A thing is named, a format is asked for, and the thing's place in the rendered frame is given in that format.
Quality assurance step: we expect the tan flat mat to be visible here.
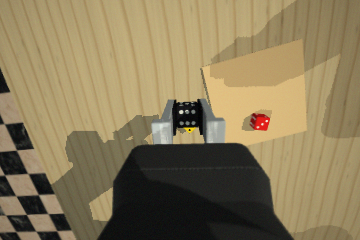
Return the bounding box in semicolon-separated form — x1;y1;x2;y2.
202;39;307;146

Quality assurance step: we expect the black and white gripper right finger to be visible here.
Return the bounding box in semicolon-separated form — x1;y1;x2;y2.
197;99;226;143

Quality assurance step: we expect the red die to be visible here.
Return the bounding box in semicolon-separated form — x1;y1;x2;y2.
250;113;270;131

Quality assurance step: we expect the black die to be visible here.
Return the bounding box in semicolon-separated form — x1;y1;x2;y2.
176;102;198;128

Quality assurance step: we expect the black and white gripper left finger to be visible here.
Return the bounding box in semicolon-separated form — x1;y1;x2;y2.
151;99;177;144

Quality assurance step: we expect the yellow die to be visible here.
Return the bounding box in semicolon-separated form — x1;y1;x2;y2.
184;128;196;133

